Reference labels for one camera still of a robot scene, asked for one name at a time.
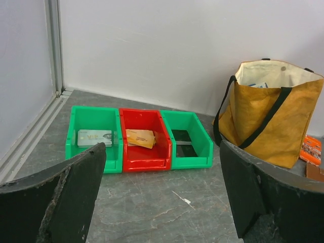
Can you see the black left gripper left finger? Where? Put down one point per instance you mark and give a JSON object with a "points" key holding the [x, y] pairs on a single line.
{"points": [[55, 204]]}

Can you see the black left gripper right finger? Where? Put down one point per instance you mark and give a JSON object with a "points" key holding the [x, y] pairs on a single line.
{"points": [[268, 203]]}

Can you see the brown leather card holder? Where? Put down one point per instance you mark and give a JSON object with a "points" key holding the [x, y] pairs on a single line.
{"points": [[315, 173]]}

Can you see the black card stack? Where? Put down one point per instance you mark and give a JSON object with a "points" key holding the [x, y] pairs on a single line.
{"points": [[184, 143]]}

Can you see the orange snack packet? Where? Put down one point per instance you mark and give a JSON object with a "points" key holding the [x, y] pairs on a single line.
{"points": [[311, 151]]}

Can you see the left green plastic bin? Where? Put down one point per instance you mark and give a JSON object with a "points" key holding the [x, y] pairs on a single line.
{"points": [[96, 118]]}

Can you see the green plastic bin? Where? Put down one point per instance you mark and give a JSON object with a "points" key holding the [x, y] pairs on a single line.
{"points": [[199, 153], [96, 118]]}

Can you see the mustard tote bag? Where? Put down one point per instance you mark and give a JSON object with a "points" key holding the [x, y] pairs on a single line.
{"points": [[269, 123]]}

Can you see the right green plastic bin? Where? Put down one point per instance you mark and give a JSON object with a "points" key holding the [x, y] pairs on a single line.
{"points": [[199, 153]]}

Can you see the red plastic bin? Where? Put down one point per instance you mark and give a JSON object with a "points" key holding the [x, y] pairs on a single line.
{"points": [[137, 158]]}

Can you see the left aluminium frame post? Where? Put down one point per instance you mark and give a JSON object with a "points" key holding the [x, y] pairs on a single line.
{"points": [[52, 9]]}

